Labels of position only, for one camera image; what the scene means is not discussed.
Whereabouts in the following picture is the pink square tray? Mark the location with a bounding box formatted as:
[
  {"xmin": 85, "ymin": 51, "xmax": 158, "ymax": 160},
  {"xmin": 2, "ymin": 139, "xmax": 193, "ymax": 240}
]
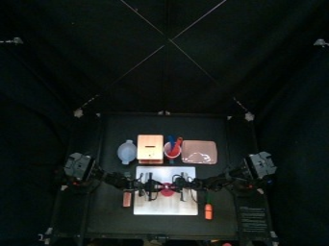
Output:
[{"xmin": 181, "ymin": 139, "xmax": 219, "ymax": 165}]

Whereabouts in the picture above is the wooden drawer box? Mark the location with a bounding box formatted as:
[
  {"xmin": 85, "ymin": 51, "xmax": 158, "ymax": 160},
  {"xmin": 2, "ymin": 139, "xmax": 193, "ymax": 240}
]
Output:
[{"xmin": 137, "ymin": 134, "xmax": 166, "ymax": 165}]

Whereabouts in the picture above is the red dough lump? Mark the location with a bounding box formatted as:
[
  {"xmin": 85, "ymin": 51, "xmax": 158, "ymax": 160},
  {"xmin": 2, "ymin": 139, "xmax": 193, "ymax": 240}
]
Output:
[{"xmin": 158, "ymin": 182, "xmax": 178, "ymax": 197}]

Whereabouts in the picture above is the pale orange block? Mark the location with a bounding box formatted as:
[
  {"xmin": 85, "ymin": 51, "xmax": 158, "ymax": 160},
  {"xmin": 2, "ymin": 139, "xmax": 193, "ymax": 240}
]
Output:
[{"xmin": 122, "ymin": 191, "xmax": 133, "ymax": 209}]

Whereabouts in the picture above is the white rectangular cutting mat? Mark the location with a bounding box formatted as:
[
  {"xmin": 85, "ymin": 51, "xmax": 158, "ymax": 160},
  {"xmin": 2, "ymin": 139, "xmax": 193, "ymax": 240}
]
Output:
[{"xmin": 133, "ymin": 165, "xmax": 200, "ymax": 216}]

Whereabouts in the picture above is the red toy utensil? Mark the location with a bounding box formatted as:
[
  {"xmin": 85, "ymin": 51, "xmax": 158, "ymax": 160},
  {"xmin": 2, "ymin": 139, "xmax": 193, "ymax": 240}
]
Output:
[{"xmin": 172, "ymin": 136, "xmax": 184, "ymax": 156}]

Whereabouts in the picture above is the bright orange toy block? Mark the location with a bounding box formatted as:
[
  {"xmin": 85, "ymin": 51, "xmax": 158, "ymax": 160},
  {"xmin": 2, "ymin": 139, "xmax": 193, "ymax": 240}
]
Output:
[{"xmin": 204, "ymin": 203, "xmax": 215, "ymax": 221}]

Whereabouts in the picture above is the thin crossing brace wire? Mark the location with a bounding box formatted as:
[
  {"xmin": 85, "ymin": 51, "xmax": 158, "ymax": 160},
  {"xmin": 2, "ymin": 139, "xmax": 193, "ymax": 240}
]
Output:
[
  {"xmin": 82, "ymin": 0, "xmax": 229, "ymax": 109},
  {"xmin": 118, "ymin": 0, "xmax": 243, "ymax": 104}
]

